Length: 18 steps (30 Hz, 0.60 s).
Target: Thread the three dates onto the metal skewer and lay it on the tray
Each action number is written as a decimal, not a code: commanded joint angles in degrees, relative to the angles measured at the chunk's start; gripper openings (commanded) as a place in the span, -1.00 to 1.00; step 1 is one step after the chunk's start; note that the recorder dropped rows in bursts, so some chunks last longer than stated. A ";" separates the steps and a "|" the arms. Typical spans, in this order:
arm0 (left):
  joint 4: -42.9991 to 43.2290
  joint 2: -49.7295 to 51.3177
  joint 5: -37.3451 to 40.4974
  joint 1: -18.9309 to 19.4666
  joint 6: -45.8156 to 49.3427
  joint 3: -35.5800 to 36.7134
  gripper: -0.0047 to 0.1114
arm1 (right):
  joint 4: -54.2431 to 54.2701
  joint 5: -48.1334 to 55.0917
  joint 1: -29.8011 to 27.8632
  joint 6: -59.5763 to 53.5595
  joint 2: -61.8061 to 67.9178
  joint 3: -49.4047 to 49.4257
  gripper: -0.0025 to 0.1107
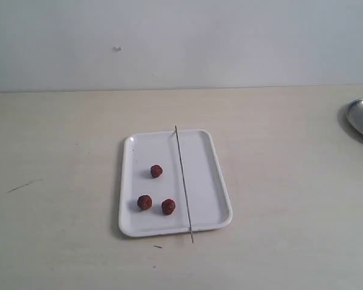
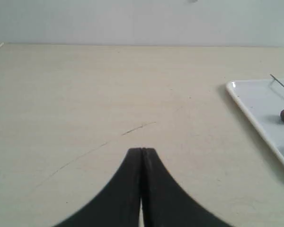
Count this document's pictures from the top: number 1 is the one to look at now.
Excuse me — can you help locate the thin metal skewer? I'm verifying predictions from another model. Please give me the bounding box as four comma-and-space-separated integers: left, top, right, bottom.
174, 125, 195, 244

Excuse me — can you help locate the white rectangular plastic tray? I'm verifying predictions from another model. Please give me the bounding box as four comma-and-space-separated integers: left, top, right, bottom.
119, 129, 232, 237

